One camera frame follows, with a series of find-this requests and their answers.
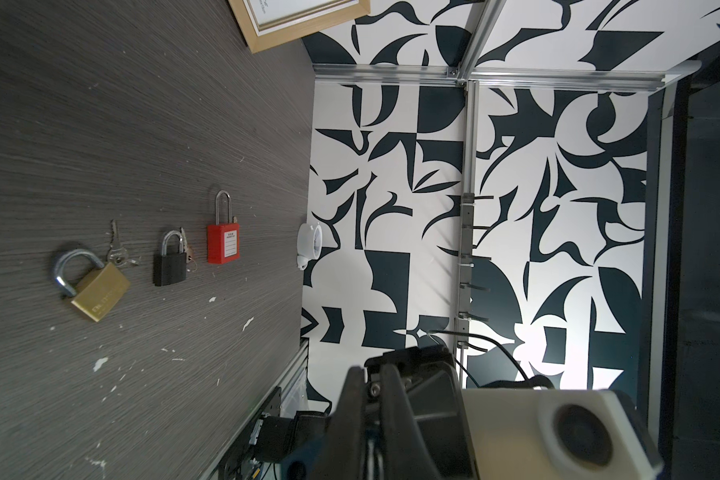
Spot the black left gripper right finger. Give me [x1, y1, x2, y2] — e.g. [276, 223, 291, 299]
[379, 365, 441, 479]

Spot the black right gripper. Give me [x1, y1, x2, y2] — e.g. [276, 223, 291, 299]
[364, 345, 474, 479]

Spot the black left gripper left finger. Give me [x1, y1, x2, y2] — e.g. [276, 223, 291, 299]
[308, 366, 366, 479]

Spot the red padlock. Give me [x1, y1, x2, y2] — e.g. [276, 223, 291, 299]
[207, 190, 240, 265]

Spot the black padlock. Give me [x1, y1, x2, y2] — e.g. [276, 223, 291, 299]
[153, 227, 188, 287]

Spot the brass padlock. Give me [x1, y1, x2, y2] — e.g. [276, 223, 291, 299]
[52, 248, 131, 323]

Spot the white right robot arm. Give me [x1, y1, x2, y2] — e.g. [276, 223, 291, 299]
[254, 345, 478, 479]

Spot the white alarm clock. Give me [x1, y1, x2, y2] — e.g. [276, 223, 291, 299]
[296, 223, 323, 271]

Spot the grey wall hook rack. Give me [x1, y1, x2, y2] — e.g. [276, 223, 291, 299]
[453, 192, 494, 334]

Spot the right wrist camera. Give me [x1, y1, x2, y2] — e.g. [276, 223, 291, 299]
[462, 388, 664, 479]

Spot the gold picture frame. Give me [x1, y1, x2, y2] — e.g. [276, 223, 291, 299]
[228, 0, 371, 53]

